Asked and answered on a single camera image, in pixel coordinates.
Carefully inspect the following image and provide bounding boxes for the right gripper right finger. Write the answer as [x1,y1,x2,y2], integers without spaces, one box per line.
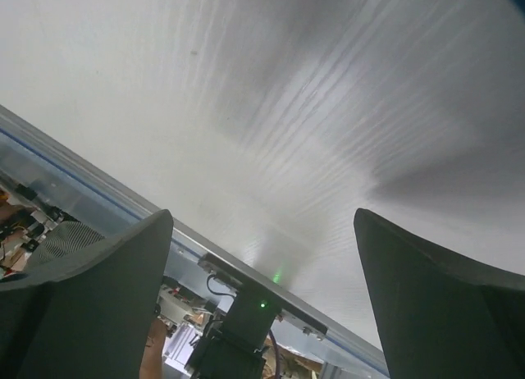
[354,208,524,378]

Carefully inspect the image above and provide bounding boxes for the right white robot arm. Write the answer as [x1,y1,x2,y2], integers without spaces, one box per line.
[1,208,524,378]

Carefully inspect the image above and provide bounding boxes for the person bare forearm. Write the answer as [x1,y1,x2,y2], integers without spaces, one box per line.
[139,318,167,379]

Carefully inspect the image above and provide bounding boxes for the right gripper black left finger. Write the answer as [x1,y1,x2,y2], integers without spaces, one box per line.
[1,210,173,378]

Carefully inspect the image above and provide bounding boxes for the aluminium mounting rail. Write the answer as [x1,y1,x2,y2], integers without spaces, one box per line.
[1,107,390,378]

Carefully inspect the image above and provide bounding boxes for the grey mesh office chair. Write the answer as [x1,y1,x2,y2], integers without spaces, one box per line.
[24,221,104,272]

